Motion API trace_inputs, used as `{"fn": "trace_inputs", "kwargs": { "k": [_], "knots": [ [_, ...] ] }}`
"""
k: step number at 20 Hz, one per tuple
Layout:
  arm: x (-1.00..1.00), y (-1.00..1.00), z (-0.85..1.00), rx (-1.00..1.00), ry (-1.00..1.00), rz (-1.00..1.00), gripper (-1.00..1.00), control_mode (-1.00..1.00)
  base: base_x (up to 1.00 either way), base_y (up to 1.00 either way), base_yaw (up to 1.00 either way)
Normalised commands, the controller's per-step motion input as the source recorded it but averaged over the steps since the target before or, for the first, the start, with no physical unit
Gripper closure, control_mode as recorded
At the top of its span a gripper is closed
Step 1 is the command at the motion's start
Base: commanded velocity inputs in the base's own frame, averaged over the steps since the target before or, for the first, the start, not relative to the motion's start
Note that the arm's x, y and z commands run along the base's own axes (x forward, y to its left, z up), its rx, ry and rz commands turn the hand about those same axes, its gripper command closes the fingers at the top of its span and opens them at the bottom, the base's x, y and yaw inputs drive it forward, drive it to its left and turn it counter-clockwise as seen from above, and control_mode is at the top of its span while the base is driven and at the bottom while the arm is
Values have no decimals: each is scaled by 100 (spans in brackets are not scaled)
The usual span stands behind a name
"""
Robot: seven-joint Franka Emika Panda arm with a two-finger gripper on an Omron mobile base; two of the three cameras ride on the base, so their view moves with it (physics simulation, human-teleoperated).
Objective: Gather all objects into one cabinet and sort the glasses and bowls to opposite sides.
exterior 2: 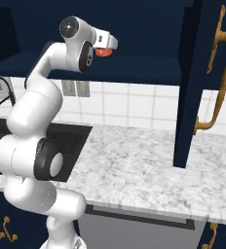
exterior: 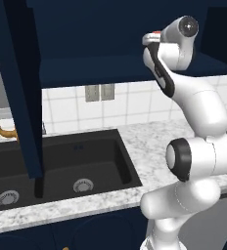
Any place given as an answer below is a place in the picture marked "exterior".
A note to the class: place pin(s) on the grey wall socket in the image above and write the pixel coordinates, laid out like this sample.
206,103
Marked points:
92,93
107,92

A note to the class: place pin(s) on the dark blue base cupboards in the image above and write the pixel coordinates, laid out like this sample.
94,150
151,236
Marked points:
96,232

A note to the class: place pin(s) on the silver sink drain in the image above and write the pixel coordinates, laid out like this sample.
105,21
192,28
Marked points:
83,185
7,198

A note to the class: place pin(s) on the dark blue wall cabinet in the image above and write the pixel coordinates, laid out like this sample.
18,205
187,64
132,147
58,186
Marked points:
96,42

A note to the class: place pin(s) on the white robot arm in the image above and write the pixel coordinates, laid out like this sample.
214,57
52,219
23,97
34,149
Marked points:
203,107

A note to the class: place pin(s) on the dark blue open cabinet door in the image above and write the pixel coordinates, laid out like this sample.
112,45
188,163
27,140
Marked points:
17,81

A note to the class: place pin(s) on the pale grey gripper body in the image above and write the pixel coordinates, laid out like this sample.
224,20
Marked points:
150,38

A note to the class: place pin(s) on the black kitchen sink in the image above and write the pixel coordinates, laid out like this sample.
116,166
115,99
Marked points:
96,162

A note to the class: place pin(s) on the grey dishwasher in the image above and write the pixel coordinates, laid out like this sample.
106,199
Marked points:
213,224

